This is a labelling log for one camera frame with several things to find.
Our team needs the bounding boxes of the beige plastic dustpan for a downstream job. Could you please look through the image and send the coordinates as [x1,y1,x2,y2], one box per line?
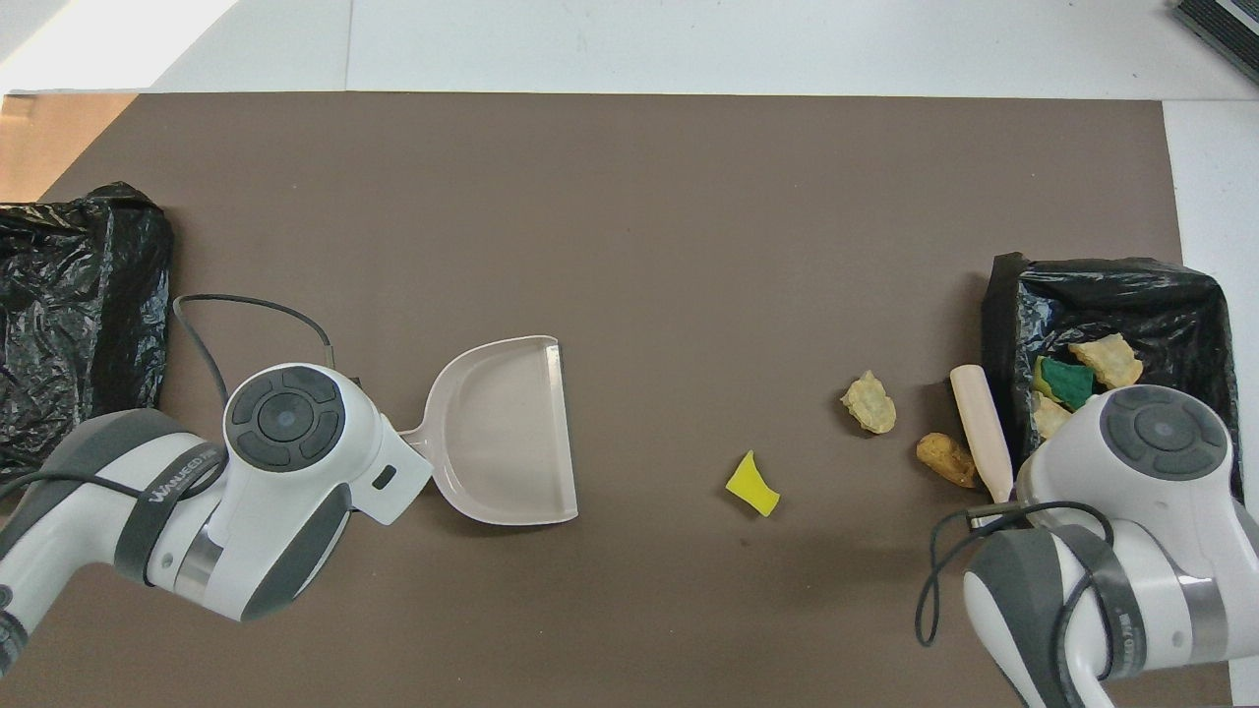
[398,335,579,526]

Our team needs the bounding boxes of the small yellow sponge wedge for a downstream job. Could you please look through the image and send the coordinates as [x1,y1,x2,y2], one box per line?
[725,450,782,518]

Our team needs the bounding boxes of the pale bread chunk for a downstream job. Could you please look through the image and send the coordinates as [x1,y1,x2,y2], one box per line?
[840,370,898,437]

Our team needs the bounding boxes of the brown fried nugget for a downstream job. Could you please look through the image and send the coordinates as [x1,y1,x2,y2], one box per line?
[916,433,981,490]

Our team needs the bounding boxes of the beige brush black bristles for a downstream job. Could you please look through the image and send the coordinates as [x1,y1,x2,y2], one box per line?
[949,364,1015,503]

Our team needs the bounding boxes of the golden croissant piece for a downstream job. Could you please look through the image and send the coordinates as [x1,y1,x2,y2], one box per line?
[1070,333,1145,390]
[1031,391,1075,441]

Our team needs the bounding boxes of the notched yellow sponge piece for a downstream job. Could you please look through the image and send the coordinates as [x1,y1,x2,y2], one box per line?
[1031,356,1096,412]

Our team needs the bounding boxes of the black bag lined bin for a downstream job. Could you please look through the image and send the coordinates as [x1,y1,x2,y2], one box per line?
[982,252,1248,502]
[0,181,176,483]

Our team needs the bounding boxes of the brown paper table mat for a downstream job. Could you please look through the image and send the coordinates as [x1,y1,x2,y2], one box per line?
[0,91,1235,708]

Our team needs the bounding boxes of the dark ribbed object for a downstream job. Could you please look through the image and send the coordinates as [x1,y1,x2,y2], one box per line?
[1170,0,1259,85]

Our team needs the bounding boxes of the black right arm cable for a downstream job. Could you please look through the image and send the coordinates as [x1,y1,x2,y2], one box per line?
[915,500,1127,708]

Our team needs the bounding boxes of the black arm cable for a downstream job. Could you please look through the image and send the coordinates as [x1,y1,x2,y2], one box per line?
[915,500,1127,708]
[0,294,335,498]

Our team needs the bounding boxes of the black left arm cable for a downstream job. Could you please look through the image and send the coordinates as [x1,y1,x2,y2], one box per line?
[0,294,335,498]

